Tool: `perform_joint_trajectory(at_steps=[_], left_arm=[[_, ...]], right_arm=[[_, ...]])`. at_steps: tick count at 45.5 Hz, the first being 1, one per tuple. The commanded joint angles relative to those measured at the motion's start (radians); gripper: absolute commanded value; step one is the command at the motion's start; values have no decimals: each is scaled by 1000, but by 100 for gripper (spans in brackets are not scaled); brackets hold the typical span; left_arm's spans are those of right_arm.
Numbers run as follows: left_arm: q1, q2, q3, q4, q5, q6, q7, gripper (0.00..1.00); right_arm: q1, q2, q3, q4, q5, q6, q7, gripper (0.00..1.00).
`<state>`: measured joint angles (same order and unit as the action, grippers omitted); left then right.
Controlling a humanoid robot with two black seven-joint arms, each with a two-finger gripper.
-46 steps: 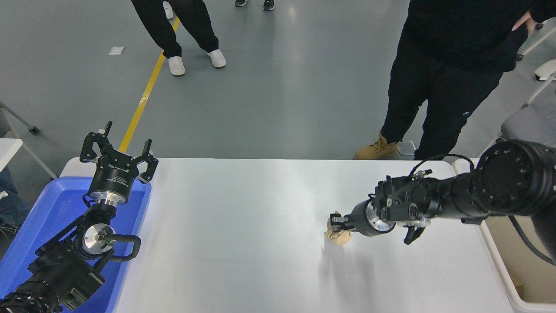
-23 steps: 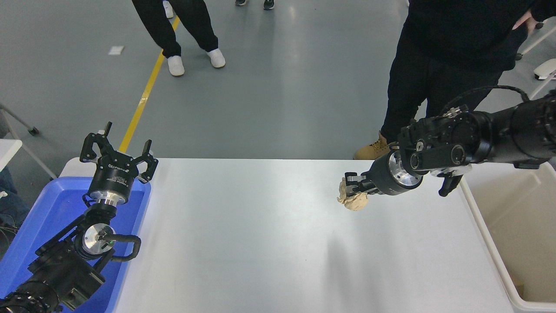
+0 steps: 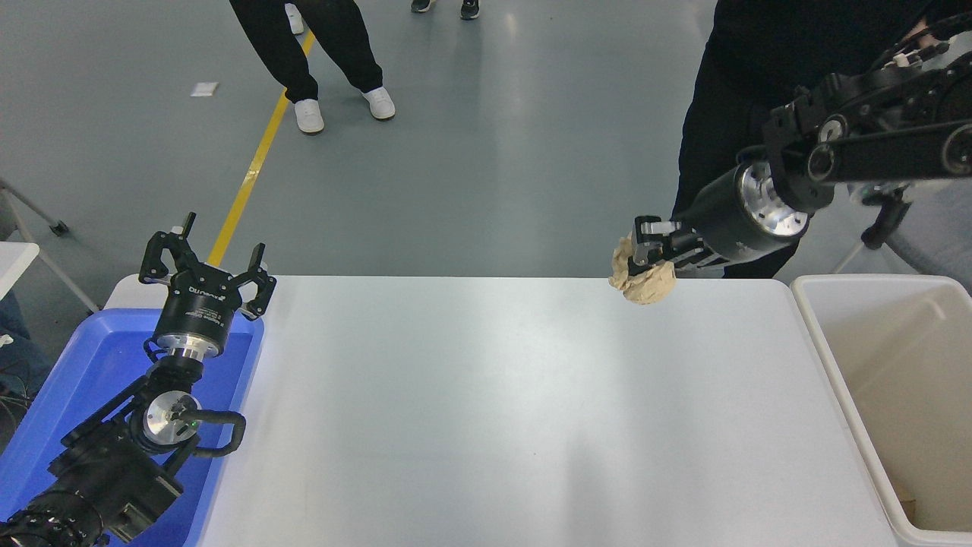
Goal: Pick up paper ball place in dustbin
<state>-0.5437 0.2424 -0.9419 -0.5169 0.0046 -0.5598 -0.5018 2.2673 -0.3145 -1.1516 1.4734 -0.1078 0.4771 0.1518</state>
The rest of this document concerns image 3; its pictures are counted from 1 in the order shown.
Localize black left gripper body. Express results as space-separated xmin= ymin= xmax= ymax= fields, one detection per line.
xmin=155 ymin=270 xmax=245 ymax=350

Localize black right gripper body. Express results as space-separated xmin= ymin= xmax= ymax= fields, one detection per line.
xmin=673 ymin=164 xmax=800 ymax=268

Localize tan paper ball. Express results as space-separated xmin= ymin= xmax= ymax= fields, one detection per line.
xmin=608 ymin=232 xmax=677 ymax=307

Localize grey wheeled stand legs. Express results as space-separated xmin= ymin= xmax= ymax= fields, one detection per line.
xmin=0 ymin=179 xmax=100 ymax=315

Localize blue plastic tray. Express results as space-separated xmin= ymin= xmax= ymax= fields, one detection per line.
xmin=0 ymin=308 xmax=265 ymax=547

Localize white side table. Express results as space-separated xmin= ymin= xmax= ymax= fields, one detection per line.
xmin=0 ymin=242 xmax=40 ymax=301

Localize grey chair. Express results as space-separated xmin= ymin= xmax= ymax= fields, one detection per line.
xmin=832 ymin=181 xmax=972 ymax=297

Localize large pale bin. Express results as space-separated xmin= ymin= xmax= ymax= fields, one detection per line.
xmin=790 ymin=274 xmax=972 ymax=547

